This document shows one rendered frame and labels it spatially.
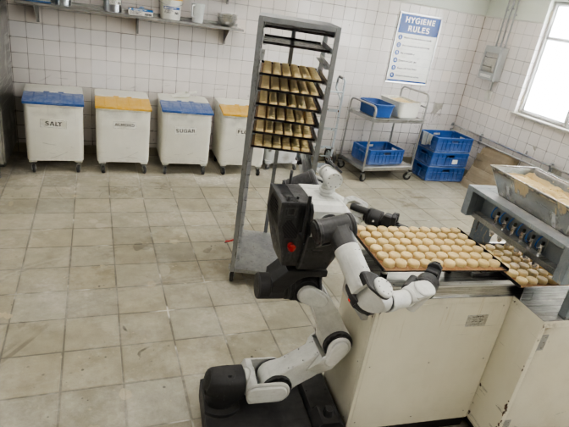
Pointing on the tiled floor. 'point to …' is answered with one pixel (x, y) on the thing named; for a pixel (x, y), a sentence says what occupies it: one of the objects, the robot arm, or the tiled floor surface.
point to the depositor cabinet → (526, 369)
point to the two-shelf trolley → (389, 141)
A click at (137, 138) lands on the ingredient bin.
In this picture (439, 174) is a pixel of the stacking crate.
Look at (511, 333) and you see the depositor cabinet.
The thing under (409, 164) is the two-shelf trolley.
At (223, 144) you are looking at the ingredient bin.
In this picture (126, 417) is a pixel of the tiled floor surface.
